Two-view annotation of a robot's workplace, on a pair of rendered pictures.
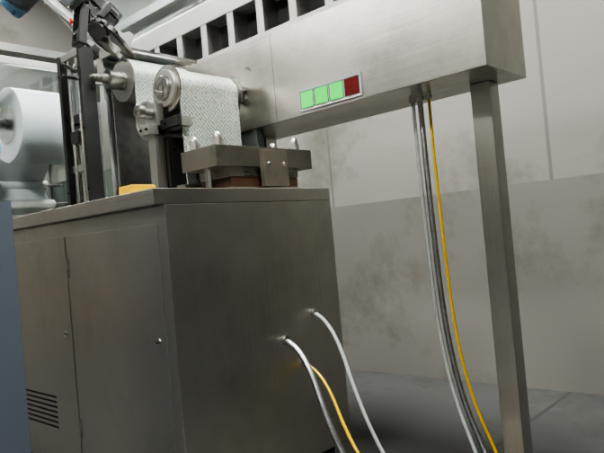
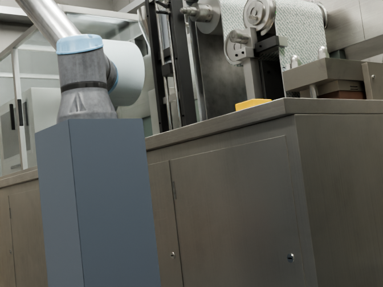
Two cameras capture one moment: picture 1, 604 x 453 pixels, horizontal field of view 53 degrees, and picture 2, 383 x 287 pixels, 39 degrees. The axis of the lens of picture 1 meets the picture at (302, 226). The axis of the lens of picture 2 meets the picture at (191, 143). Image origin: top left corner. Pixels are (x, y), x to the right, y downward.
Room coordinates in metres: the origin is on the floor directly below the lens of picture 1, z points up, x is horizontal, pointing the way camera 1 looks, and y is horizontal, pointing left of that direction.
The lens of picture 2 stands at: (0.16, 0.37, 0.69)
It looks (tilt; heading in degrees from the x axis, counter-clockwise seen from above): 6 degrees up; 9
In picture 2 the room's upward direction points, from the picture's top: 7 degrees counter-clockwise
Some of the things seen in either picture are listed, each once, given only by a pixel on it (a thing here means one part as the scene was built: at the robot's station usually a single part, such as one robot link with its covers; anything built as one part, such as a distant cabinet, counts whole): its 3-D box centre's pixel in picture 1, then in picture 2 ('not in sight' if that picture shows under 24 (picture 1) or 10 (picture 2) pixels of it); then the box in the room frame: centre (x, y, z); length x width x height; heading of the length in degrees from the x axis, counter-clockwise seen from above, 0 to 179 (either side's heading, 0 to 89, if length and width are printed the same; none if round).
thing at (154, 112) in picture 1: (153, 153); (249, 76); (1.87, 0.44, 1.05); 0.06 x 0.05 x 0.31; 137
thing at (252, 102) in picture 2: (137, 190); (253, 106); (1.60, 0.43, 0.91); 0.07 x 0.07 x 0.02; 47
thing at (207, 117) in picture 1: (212, 130); (304, 52); (1.93, 0.26, 1.11); 0.23 x 0.01 x 0.18; 137
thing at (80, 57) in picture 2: not in sight; (82, 61); (1.46, 0.84, 1.07); 0.13 x 0.12 x 0.14; 6
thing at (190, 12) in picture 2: (98, 77); (187, 11); (1.98, 0.63, 1.34); 0.06 x 0.03 x 0.03; 137
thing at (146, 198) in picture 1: (50, 228); (129, 162); (2.54, 1.05, 0.88); 2.52 x 0.66 x 0.04; 47
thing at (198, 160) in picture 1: (249, 161); (346, 77); (1.87, 0.14, 1.00); 0.40 x 0.16 x 0.06; 137
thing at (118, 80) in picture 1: (114, 79); (200, 12); (2.03, 0.59, 1.34); 0.06 x 0.06 x 0.06; 47
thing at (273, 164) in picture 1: (274, 168); (377, 82); (1.82, 0.07, 0.97); 0.10 x 0.03 x 0.11; 137
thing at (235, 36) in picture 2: (139, 111); (235, 36); (1.84, 0.46, 1.18); 0.04 x 0.02 x 0.04; 47
